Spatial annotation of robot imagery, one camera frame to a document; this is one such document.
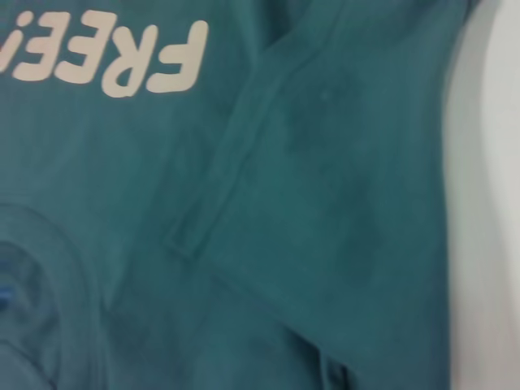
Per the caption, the teal T-shirt with FREE print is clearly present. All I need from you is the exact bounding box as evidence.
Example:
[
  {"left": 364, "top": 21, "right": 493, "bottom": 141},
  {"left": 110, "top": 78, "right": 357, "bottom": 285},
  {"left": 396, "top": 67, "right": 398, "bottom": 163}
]
[{"left": 0, "top": 0, "right": 493, "bottom": 390}]

